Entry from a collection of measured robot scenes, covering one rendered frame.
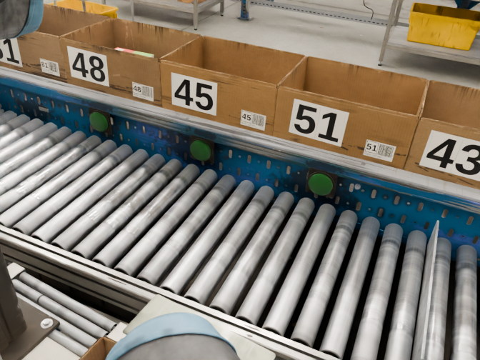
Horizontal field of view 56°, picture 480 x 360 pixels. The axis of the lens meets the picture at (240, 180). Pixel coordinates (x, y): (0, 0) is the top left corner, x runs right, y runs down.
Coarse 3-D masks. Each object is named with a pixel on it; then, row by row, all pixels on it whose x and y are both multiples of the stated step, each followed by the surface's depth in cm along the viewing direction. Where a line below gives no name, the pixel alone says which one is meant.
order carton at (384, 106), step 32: (320, 64) 151; (352, 64) 147; (288, 96) 130; (320, 96) 126; (352, 96) 152; (384, 96) 148; (416, 96) 143; (288, 128) 135; (352, 128) 126; (384, 128) 123; (384, 160) 128
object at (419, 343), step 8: (432, 232) 123; (432, 240) 119; (432, 248) 114; (432, 256) 110; (432, 264) 107; (424, 272) 116; (432, 272) 105; (424, 280) 112; (432, 280) 103; (424, 288) 108; (424, 296) 104; (424, 304) 101; (424, 312) 97; (424, 320) 94; (416, 328) 102; (424, 328) 92; (416, 336) 98; (424, 336) 90; (416, 344) 95; (424, 344) 89; (416, 352) 93
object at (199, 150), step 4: (192, 144) 143; (196, 144) 142; (200, 144) 142; (204, 144) 141; (192, 148) 144; (196, 148) 143; (200, 148) 142; (204, 148) 142; (208, 148) 141; (192, 152) 144; (196, 152) 144; (200, 152) 143; (204, 152) 142; (208, 152) 142; (196, 156) 145; (200, 156) 144; (204, 156) 143; (208, 156) 143; (200, 160) 145; (204, 160) 144
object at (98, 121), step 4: (96, 112) 154; (92, 116) 154; (96, 116) 153; (100, 116) 153; (92, 120) 155; (96, 120) 154; (100, 120) 154; (104, 120) 153; (92, 124) 156; (96, 124) 155; (100, 124) 155; (104, 124) 154; (96, 128) 156; (100, 128) 155; (104, 128) 155
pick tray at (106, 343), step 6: (96, 342) 81; (102, 342) 82; (108, 342) 82; (114, 342) 81; (90, 348) 80; (96, 348) 81; (102, 348) 83; (108, 348) 83; (84, 354) 79; (90, 354) 80; (96, 354) 82; (102, 354) 84
